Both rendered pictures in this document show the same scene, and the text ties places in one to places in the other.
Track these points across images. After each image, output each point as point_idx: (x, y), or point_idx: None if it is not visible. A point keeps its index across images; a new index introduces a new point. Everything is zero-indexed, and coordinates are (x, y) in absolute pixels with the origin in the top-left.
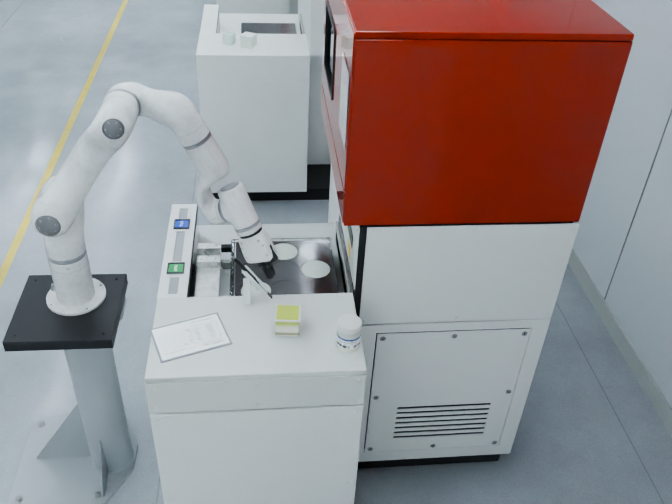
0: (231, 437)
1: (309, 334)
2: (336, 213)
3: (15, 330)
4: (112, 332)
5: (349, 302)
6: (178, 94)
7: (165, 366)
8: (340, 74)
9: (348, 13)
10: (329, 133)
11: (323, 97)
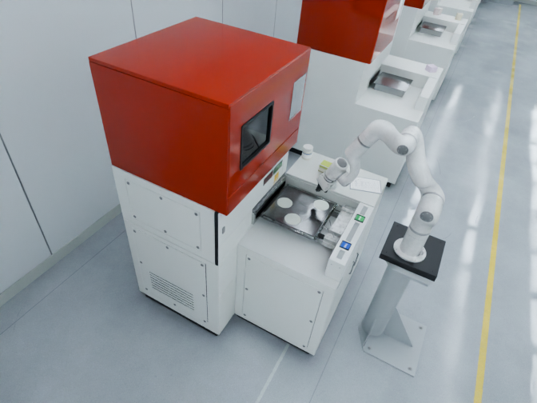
0: None
1: (317, 166)
2: (244, 225)
3: (440, 245)
4: (393, 224)
5: (291, 169)
6: (379, 119)
7: (379, 179)
8: (288, 100)
9: (298, 57)
10: (263, 169)
11: (238, 191)
